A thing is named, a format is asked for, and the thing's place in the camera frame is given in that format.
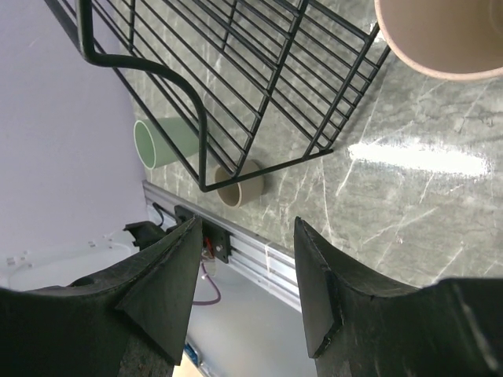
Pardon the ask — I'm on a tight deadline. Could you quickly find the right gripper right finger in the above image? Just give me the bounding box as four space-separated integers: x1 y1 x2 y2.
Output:
294 218 502 376

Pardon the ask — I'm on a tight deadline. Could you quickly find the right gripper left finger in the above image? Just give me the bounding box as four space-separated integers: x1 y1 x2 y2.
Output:
1 217 203 376

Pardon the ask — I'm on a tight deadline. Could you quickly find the beige ceramic mug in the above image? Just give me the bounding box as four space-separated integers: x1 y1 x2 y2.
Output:
214 160 265 208

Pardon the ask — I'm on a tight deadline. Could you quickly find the green tumbler left side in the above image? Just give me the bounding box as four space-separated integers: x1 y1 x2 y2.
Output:
134 118 199 170

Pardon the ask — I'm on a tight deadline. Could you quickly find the beige plastic tumbler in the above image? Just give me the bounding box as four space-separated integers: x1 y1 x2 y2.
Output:
374 1 502 81

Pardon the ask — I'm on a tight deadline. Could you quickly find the aluminium mounting rail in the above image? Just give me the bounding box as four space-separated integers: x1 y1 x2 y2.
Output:
143 181 301 311

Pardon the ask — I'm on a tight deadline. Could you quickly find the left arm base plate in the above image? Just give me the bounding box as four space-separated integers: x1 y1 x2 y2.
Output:
174 205 231 264

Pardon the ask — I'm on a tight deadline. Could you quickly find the black wire dish rack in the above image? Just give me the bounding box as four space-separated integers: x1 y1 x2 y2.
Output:
47 1 391 192

